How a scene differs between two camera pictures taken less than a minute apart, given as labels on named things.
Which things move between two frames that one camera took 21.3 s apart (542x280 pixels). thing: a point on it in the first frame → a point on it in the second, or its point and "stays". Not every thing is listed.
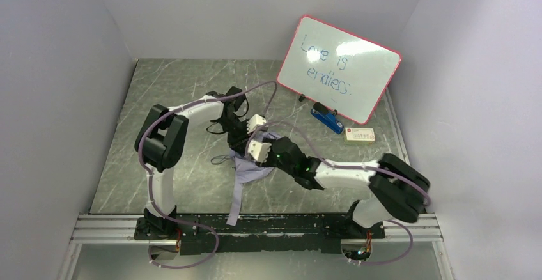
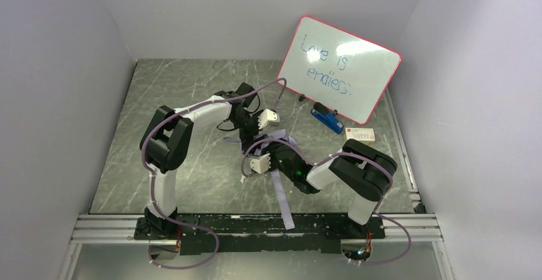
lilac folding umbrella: x=247 y=171 → x=263 y=140
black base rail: x=202 y=234 stays
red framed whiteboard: x=336 y=70 stays
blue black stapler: x=322 y=113 stays
